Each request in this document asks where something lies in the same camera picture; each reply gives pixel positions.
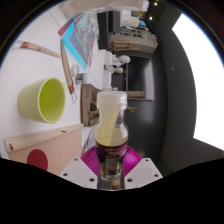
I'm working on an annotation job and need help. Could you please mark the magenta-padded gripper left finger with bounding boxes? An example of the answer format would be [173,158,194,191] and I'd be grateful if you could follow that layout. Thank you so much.
[59,146,102,190]

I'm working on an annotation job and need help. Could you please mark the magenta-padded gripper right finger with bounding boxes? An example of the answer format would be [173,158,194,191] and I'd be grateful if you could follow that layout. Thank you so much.
[122,146,164,190]

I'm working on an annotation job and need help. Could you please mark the clear bottle with dark drink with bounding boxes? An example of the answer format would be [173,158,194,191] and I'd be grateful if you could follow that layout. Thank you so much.
[94,90,130,183]

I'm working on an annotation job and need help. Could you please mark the tan mat with wooden rods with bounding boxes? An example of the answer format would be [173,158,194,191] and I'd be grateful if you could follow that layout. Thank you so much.
[3,123,84,177]

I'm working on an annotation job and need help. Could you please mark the flat round red coaster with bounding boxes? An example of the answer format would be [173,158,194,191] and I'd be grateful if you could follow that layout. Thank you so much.
[26,148,49,172]

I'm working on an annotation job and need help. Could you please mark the wooden easel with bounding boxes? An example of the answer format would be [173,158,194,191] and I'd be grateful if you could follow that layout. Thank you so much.
[126,90,146,99]

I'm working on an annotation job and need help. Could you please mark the yellow-green cup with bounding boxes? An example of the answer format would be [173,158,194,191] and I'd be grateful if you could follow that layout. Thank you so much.
[17,77,68,125]

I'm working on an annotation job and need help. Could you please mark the small paint jar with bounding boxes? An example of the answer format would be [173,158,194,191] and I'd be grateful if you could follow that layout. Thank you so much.
[74,72,88,85]

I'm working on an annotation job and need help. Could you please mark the white plastic chair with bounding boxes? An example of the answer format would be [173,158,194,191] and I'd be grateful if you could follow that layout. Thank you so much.
[103,49,115,68]
[102,71,114,92]

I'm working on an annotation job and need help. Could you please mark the wooden paintbrush red band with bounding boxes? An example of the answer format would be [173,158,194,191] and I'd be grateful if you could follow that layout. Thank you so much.
[60,41,78,103]

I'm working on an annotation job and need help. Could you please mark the white plaster bust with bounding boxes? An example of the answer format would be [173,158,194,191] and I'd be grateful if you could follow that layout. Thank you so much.
[113,54,132,66]
[105,65,124,75]

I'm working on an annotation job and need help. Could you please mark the long ceiling light panel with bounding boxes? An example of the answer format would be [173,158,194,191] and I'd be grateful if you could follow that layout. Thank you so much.
[171,13,224,151]

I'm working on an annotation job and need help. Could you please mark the thin wooden stick red band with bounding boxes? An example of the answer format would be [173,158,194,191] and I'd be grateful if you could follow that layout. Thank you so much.
[14,39,62,59]

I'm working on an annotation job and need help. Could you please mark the beige tall cabinet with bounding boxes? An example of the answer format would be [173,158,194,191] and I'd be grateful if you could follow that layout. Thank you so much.
[109,28,159,56]

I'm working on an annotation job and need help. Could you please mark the stack of black boxes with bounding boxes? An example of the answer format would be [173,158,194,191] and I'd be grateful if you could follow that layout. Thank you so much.
[97,10,123,51]

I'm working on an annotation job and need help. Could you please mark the round ceiling spotlights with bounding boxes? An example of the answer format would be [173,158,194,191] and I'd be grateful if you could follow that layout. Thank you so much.
[148,1,158,21]

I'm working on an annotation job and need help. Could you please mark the black wall screen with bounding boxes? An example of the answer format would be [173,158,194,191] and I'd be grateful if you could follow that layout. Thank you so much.
[126,56,156,101]

